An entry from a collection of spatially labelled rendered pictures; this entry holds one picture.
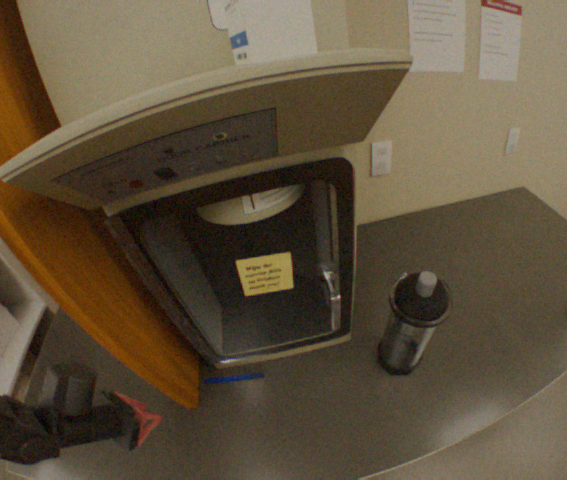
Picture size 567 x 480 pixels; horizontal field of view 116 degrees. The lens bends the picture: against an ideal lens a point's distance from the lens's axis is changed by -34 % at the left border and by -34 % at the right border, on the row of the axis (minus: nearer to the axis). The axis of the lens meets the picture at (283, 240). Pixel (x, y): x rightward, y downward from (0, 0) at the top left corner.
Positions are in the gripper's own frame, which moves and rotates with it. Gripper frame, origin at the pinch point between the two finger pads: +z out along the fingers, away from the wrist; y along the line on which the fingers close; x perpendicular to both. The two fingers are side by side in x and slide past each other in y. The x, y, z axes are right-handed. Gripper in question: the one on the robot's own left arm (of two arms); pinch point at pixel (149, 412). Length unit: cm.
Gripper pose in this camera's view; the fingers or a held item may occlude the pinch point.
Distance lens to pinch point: 58.1
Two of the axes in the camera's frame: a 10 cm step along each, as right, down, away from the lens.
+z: 3.3, 3.3, 8.9
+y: -9.1, -1.5, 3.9
